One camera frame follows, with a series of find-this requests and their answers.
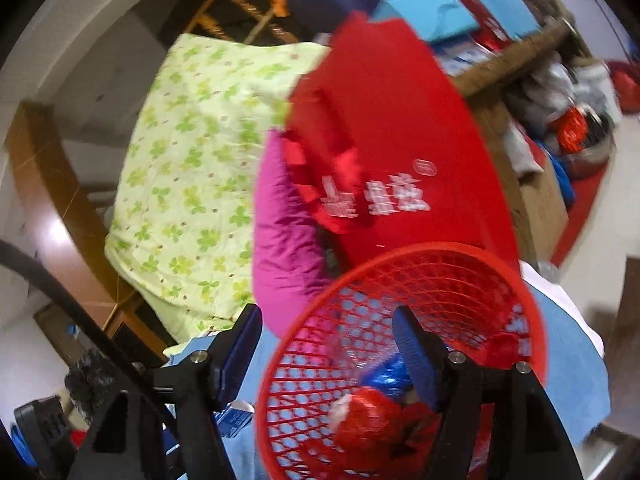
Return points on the wooden chair frame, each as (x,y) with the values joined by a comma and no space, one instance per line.
(235,5)

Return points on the blue foil wrapper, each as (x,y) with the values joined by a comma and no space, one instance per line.
(387,377)

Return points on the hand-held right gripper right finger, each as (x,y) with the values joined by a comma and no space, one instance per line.
(415,355)

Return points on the red tote bag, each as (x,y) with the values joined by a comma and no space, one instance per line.
(400,110)

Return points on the wooden headboard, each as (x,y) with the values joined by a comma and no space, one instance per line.
(45,200)

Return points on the blue bedsheet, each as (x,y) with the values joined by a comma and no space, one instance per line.
(565,340)

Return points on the red plastic bag scrap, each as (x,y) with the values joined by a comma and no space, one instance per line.
(372,425)

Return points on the white tissue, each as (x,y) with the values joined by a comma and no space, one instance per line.
(342,410)

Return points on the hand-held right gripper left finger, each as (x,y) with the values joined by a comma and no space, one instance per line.
(241,355)

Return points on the green clover print quilt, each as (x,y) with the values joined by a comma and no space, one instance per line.
(200,185)

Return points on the pink pillow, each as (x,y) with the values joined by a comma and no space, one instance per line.
(285,240)

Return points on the cardboard box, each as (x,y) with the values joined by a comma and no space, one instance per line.
(545,210)

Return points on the black plastic bag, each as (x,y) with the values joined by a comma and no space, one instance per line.
(95,380)

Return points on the blue and white packet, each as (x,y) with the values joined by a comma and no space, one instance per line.
(237,420)

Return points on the black box with label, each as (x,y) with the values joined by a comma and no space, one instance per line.
(40,430)

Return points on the red mesh plastic basket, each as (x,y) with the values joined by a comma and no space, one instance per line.
(320,360)

